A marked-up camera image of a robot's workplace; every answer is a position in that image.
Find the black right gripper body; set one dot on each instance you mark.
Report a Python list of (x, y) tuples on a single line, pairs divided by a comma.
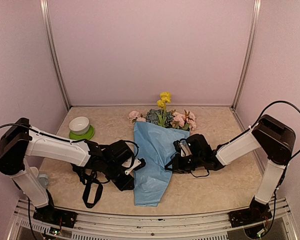
[(185, 166)]

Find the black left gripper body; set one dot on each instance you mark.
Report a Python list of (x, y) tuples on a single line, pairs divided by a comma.
[(121, 184)]

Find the black printed ribbon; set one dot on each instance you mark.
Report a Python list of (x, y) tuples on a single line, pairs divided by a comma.
[(87, 180)]

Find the blue wrapping paper sheet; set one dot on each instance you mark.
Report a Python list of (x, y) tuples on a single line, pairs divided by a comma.
[(156, 148)]

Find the pale pink fake flower stem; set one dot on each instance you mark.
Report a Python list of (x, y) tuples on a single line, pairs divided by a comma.
[(185, 121)]

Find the blue fake flower bunch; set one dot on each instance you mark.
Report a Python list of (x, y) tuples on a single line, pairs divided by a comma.
[(155, 116)]

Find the yellow fake flower stem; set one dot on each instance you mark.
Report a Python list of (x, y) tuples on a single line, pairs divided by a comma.
[(165, 98)]

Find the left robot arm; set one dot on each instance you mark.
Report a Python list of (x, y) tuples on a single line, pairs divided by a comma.
[(87, 158)]

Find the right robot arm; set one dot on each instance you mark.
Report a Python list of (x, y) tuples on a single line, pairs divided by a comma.
[(234, 185)]

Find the green plastic plate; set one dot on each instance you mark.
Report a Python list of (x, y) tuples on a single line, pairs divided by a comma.
[(88, 135)]

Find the white ceramic bowl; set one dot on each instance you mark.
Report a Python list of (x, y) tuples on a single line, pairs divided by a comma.
[(79, 125)]

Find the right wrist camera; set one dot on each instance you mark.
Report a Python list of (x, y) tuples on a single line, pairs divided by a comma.
[(182, 147)]

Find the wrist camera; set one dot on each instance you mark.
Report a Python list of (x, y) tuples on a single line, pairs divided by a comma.
[(182, 147), (137, 164)]

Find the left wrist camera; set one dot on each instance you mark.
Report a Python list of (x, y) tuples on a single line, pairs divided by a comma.
[(137, 164)]

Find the aluminium front frame rail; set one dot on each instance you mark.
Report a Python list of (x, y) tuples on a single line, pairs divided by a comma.
[(205, 226)]

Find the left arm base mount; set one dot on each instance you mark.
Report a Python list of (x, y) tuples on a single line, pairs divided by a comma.
[(55, 216)]

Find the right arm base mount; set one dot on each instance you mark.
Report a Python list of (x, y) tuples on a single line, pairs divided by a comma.
[(248, 216)]

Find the aluminium corner post right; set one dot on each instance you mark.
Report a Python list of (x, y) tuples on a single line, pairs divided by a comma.
[(248, 53)]

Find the aluminium corner post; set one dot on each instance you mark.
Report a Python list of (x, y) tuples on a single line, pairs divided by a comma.
[(44, 6), (248, 53)]

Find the aluminium corner post left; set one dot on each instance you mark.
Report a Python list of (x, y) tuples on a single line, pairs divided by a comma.
[(44, 6)]

